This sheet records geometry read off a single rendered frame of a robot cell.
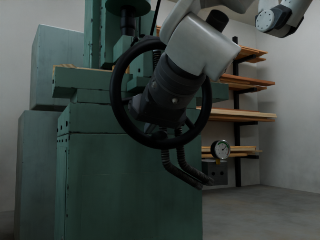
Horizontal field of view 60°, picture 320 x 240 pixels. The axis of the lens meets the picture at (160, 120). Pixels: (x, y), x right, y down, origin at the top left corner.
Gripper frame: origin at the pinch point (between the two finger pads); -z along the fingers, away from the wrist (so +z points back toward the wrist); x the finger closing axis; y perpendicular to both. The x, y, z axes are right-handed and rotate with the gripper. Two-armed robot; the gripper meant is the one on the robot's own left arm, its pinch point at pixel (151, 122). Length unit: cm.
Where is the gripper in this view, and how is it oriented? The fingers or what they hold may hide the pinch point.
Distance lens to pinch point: 61.8
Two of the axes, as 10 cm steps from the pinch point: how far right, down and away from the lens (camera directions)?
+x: 9.4, 2.3, 2.6
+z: 3.4, -5.7, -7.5
